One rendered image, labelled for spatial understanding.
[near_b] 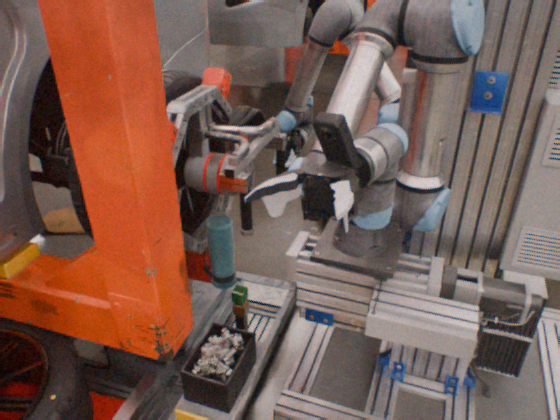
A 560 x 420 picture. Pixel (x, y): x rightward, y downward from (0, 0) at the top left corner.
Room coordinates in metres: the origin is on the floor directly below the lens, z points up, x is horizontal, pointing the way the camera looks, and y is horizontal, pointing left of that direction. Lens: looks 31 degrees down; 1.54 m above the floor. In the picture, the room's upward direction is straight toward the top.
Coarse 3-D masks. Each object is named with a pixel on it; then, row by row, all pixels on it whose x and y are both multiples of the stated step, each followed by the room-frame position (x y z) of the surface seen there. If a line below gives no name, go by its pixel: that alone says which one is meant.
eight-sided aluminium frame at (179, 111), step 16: (192, 96) 1.50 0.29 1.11; (208, 96) 1.51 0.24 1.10; (176, 112) 1.36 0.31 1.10; (192, 112) 1.40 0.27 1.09; (224, 112) 1.63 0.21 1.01; (176, 144) 1.29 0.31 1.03; (224, 144) 1.71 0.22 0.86; (176, 160) 1.28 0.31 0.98; (224, 208) 1.59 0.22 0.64; (192, 240) 1.32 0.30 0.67
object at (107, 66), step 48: (48, 0) 0.96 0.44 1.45; (96, 0) 0.93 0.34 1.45; (144, 0) 1.04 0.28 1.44; (96, 48) 0.93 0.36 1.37; (144, 48) 1.01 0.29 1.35; (96, 96) 0.94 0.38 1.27; (144, 96) 0.99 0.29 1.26; (96, 144) 0.95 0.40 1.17; (144, 144) 0.97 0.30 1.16; (96, 192) 0.96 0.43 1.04; (144, 192) 0.94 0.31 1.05; (96, 240) 0.97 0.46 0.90; (144, 240) 0.92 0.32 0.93; (144, 288) 0.93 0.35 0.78; (144, 336) 0.93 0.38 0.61
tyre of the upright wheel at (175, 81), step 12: (168, 72) 1.52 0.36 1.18; (180, 72) 1.54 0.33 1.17; (168, 84) 1.45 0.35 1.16; (180, 84) 1.51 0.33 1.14; (192, 84) 1.59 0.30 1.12; (168, 96) 1.43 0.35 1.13; (180, 96) 1.51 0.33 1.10; (216, 120) 1.74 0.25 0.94; (72, 156) 1.28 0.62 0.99; (72, 168) 1.27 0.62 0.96; (72, 180) 1.26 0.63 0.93; (72, 192) 1.26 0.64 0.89; (84, 204) 1.25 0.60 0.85; (84, 216) 1.25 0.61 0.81; (204, 216) 1.59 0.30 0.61; (84, 228) 1.27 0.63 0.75
